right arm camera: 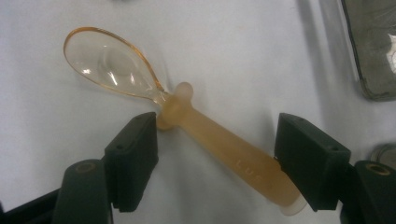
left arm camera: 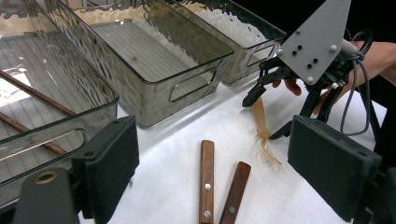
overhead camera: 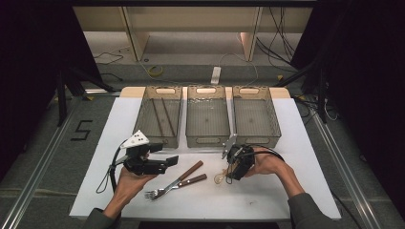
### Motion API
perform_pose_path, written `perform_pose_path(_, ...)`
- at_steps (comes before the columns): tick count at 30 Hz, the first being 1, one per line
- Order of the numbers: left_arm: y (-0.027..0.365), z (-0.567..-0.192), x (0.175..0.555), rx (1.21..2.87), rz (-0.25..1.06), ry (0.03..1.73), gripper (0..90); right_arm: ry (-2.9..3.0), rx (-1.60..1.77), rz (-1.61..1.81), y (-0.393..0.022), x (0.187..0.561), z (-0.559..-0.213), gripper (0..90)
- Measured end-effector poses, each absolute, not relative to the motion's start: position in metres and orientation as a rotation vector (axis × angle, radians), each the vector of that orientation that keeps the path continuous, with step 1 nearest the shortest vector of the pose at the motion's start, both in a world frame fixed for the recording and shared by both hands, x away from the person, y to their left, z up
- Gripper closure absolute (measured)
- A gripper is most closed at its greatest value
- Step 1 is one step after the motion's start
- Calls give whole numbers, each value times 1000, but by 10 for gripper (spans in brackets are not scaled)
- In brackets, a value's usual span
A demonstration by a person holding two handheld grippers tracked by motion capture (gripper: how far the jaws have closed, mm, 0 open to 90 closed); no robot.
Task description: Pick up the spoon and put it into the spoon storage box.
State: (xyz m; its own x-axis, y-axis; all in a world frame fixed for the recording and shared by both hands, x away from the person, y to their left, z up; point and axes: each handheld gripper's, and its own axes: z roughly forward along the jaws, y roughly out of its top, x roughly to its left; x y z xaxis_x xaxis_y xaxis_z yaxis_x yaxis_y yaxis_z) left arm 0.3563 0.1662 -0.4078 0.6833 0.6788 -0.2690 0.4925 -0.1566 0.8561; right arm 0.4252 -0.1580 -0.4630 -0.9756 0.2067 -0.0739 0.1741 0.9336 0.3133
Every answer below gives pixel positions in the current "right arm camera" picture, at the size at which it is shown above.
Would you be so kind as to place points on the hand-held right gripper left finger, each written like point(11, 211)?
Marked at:
point(130, 161)

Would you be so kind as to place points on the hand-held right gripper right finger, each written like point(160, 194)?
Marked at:
point(311, 161)

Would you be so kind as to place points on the translucent amber plastic spoon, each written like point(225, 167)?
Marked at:
point(218, 140)

